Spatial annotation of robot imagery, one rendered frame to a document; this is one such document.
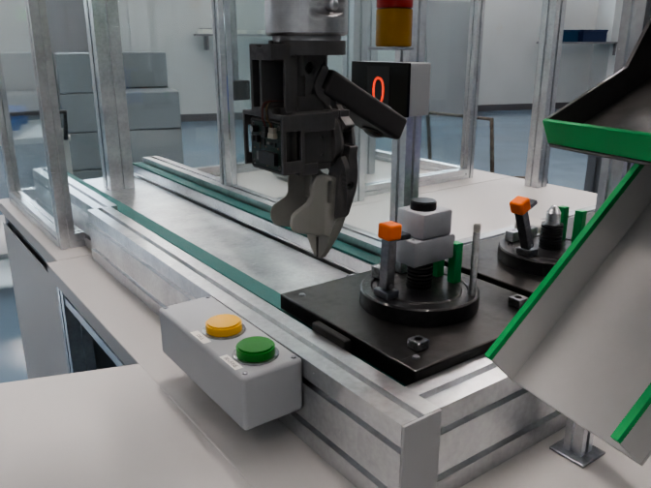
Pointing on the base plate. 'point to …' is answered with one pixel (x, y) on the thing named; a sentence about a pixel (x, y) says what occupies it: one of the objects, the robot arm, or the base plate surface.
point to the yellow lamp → (393, 27)
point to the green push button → (255, 349)
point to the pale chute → (594, 325)
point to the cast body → (424, 232)
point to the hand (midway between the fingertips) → (325, 244)
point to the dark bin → (610, 113)
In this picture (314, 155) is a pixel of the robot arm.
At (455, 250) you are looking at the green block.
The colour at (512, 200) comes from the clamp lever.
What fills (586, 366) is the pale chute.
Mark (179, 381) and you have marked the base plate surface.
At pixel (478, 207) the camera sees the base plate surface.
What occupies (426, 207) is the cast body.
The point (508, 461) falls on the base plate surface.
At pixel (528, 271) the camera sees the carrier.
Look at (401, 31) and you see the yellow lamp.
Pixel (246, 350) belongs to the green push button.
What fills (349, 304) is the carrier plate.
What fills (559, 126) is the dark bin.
